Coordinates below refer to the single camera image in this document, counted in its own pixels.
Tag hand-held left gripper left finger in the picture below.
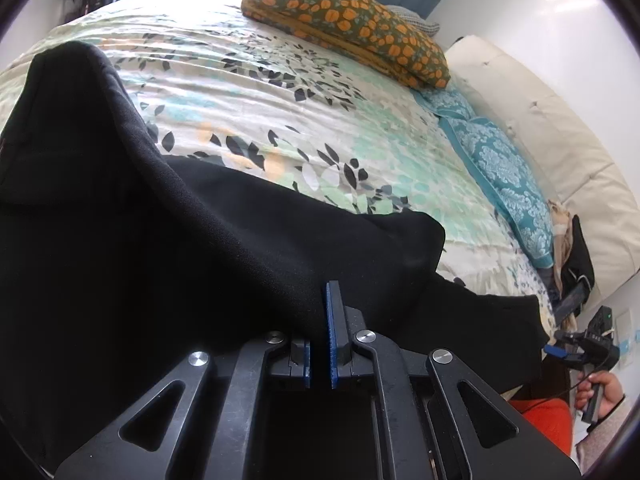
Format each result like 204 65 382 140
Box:
52 331 312 480

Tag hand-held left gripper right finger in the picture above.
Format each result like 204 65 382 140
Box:
325 281 583 480

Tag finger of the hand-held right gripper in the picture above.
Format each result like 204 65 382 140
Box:
543 344 582 367

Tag black pants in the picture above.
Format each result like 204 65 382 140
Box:
0 41 552 474

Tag person's right forearm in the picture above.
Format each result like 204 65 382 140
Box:
575 396 632 474

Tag person's right hand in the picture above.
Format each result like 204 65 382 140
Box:
574 372 627 422

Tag person's orange clothing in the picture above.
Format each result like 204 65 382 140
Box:
509 398 574 459

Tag black bag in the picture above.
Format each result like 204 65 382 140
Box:
554 215 597 322

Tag teal damask pillow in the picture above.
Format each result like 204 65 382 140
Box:
413 88 556 270

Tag floral bed blanket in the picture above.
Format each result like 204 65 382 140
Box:
0 0 556 331

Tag cream padded headboard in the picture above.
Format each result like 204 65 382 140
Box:
444 35 640 306

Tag orange pumpkin print folded blanket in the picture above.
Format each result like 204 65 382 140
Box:
240 0 452 91

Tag grey checked cloth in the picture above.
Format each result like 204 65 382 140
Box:
386 5 441 37

